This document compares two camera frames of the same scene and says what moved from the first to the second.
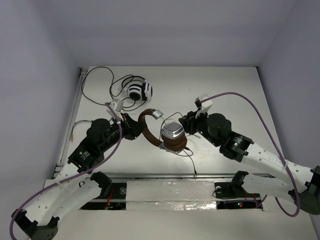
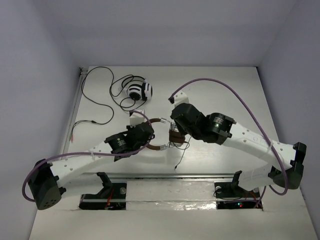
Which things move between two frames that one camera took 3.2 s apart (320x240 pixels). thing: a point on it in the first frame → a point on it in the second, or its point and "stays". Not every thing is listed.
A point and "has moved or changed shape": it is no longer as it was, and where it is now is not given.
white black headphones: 143,91 stays
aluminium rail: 172,176 stays
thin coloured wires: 71,135 stays
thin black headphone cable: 185,148 → 188,146
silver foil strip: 170,195 stays
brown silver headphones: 173,140 has moved or changed shape
